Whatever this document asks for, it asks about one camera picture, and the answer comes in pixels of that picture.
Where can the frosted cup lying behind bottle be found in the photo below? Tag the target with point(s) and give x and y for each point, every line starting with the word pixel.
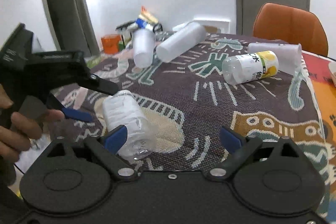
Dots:
pixel 289 55

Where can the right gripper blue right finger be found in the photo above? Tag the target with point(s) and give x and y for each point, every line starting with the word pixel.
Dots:
pixel 241 150

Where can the clear bottle yellow cap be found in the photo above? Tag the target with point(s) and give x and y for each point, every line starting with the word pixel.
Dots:
pixel 241 69

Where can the short frosted plastic cup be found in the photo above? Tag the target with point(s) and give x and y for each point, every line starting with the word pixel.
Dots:
pixel 143 41

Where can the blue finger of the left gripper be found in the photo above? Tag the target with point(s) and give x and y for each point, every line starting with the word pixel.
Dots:
pixel 53 103
pixel 95 83

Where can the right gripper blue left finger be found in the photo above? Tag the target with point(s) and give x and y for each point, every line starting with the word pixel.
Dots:
pixel 105 149

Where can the orange leather chair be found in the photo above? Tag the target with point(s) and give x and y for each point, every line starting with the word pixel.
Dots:
pixel 292 25

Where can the tall frosted plastic cup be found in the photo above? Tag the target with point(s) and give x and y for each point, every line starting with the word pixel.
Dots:
pixel 189 36

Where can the clear cup with paper wrap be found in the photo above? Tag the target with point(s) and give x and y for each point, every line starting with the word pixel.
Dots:
pixel 122 109

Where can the person's left hand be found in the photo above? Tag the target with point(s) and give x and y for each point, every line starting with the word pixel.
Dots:
pixel 15 141

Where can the white flat box by wall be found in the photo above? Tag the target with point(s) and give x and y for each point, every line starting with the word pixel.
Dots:
pixel 221 24

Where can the patterned woven blanket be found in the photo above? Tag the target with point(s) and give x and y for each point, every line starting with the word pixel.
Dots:
pixel 187 102

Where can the white bowl of oranges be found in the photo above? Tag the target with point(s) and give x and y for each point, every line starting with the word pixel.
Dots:
pixel 332 69

